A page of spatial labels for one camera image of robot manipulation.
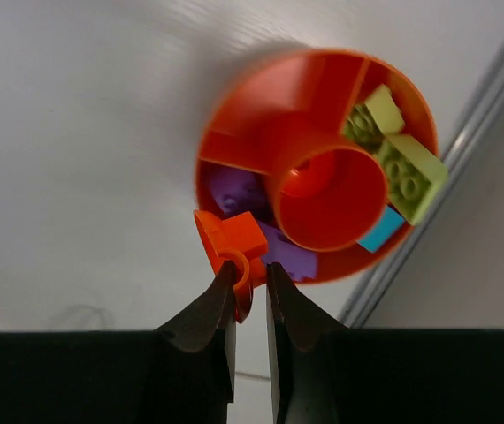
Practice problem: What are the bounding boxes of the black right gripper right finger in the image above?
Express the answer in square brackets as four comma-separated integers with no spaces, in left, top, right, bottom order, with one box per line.
[266,263,504,423]

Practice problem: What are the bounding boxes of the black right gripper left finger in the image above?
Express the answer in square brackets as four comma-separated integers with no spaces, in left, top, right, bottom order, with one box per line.
[0,262,237,423]

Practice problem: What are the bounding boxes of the orange lego piece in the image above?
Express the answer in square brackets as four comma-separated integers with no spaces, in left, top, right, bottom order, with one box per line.
[194,210,269,323]

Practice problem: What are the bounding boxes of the teal lego brick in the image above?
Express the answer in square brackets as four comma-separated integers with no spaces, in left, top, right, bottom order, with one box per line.
[357,206,405,254]

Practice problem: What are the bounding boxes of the purple round lego piece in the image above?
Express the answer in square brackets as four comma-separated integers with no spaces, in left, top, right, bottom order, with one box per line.
[206,166,273,222]

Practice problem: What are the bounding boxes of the green lego brick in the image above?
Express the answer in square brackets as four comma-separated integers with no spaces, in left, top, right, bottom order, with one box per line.
[373,134,448,226]
[343,84,405,149]

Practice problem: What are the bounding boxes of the purple rectangular lego brick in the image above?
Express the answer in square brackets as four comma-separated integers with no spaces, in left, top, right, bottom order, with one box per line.
[257,222,318,282]

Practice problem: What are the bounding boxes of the orange divided round container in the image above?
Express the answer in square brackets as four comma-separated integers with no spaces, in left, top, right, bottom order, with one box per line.
[195,49,441,283]

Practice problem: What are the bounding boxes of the grey aluminium table rail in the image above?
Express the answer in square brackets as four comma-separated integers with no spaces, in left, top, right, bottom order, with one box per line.
[338,0,504,329]

